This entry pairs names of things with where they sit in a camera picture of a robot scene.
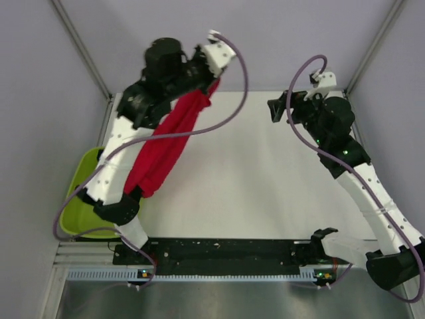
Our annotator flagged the green plastic bin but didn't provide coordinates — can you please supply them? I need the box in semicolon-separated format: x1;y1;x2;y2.
59;146;122;240

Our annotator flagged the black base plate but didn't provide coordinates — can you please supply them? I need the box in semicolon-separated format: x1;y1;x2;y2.
112;237;349;276

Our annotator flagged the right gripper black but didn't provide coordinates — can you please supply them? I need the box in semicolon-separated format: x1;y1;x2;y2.
268;87;328;146

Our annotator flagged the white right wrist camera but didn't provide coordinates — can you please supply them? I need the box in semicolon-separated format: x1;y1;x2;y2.
303;70;337;100

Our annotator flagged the aluminium frame post left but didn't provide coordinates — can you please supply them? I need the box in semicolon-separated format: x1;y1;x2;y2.
48;0;112;100

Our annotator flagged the aluminium frame post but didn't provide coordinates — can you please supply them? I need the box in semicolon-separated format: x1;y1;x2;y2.
48;0;112;100
344;0;408;97

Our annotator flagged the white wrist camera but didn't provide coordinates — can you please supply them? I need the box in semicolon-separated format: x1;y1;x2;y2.
303;70;337;100
201;30;236;78

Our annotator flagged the red t shirt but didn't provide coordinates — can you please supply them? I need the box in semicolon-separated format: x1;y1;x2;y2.
124;80;220;198

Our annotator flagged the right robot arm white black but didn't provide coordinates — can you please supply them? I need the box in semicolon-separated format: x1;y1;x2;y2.
267;91;424;302

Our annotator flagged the aluminium frame post right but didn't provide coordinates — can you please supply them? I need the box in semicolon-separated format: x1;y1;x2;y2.
344;0;408;97

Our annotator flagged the grey slotted cable duct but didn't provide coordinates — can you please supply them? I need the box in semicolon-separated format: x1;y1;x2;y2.
66;267;336;283

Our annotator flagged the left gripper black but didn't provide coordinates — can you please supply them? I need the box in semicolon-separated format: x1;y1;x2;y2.
164;43;223;101

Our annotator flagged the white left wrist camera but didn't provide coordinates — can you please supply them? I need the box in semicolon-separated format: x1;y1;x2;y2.
201;30;236;78

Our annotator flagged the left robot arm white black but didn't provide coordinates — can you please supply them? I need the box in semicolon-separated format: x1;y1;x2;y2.
78;37;235;264

